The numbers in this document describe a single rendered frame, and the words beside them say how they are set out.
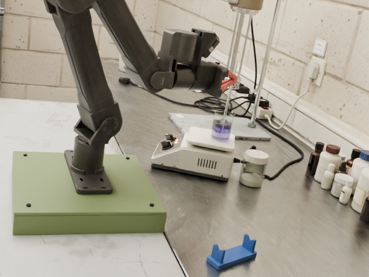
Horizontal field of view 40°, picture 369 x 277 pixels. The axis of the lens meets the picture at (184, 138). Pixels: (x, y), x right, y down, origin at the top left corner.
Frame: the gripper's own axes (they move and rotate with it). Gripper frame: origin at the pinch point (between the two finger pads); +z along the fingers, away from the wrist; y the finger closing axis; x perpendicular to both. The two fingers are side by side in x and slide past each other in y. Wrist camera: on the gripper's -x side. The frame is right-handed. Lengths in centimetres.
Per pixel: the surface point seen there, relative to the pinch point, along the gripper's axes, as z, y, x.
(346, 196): 21.1, -25.7, 21.7
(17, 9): 39, 239, 20
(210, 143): -4.1, -1.2, 16.0
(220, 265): -27, -34, 25
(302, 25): 60, 31, -12
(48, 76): 61, 232, 62
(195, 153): -7.1, 0.1, 18.9
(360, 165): 27.7, -23.2, 15.1
